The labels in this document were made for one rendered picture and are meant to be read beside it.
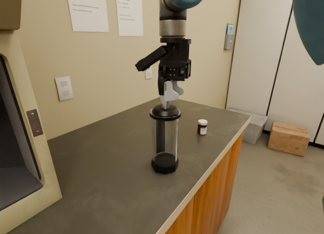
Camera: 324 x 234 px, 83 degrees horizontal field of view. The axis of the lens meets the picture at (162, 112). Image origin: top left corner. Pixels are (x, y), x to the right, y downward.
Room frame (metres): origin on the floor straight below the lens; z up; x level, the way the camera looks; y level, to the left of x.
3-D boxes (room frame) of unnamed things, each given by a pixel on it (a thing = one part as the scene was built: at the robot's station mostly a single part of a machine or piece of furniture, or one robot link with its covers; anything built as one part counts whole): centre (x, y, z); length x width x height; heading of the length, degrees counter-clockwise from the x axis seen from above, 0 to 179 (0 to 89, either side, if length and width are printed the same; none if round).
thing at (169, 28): (0.57, -0.03, 1.41); 0.08 x 0.08 x 0.05
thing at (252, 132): (2.48, -1.20, 0.17); 0.60 x 0.42 x 0.33; 50
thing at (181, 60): (0.56, -0.04, 1.33); 0.09 x 0.08 x 0.12; 68
